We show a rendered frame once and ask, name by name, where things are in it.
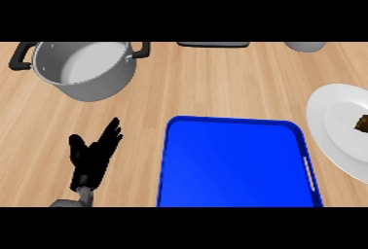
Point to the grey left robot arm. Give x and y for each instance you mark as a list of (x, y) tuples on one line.
[(79, 199)]

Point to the brown sweet potato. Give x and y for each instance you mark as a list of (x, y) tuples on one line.
[(363, 123)]

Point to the dark grey flat object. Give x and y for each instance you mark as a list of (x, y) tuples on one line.
[(214, 44)]

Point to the white plate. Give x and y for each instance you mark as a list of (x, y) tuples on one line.
[(342, 129)]

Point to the blue tray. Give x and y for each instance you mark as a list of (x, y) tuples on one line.
[(236, 163)]

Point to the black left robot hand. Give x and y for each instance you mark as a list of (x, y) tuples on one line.
[(94, 159)]

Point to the pale grey round object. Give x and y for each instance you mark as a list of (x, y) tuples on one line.
[(305, 46)]

